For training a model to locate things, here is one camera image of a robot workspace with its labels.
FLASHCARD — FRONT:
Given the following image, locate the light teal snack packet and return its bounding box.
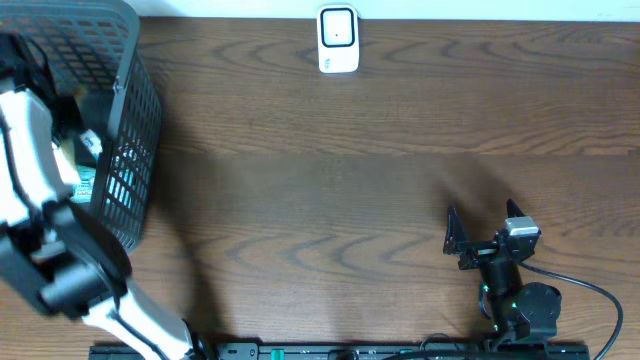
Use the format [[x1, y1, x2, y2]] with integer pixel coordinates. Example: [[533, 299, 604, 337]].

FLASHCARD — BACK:
[[71, 165, 96, 204]]

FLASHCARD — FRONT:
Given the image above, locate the green Kleenex tissue packet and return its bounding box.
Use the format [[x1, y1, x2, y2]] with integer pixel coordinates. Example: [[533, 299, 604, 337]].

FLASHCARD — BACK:
[[79, 129, 103, 159]]

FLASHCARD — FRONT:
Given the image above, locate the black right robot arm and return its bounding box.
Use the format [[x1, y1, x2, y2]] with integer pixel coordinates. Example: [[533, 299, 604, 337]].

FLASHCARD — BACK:
[[443, 200, 562, 344]]

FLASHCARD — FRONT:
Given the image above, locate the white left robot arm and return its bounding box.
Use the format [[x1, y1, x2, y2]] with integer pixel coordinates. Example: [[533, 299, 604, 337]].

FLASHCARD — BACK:
[[1, 32, 215, 359]]

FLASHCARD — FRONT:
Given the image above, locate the white barcode scanner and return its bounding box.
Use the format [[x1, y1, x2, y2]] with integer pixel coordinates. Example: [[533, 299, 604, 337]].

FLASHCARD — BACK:
[[316, 4, 360, 74]]

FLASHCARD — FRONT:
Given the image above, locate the grey plastic mesh basket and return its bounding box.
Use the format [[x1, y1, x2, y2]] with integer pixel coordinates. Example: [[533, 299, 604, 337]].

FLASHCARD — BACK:
[[1, 0, 162, 252]]

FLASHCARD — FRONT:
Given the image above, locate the black right camera cable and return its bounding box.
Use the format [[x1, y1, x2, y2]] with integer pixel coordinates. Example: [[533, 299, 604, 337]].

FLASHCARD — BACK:
[[517, 260, 625, 360]]

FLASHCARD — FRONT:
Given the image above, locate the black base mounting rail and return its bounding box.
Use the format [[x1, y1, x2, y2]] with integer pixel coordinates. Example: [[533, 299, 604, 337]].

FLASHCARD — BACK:
[[88, 340, 591, 360]]

